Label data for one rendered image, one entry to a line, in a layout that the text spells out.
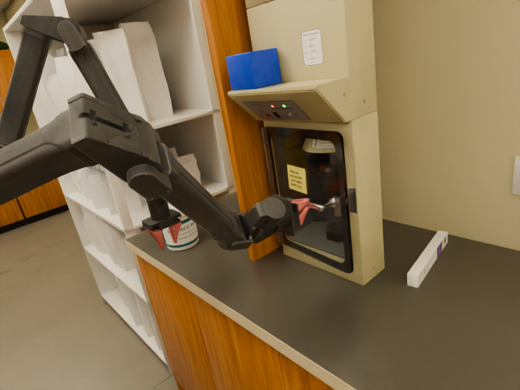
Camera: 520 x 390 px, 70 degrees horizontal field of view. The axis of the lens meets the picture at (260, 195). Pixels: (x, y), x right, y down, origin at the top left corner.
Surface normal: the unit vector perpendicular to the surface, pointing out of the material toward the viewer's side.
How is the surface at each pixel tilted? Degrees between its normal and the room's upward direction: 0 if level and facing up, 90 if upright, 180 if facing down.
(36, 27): 86
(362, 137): 90
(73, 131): 45
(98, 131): 59
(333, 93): 90
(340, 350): 0
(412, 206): 90
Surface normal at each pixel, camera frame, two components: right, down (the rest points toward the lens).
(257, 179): 0.66, 0.16
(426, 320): -0.15, -0.92
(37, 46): 0.24, 0.41
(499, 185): -0.73, 0.34
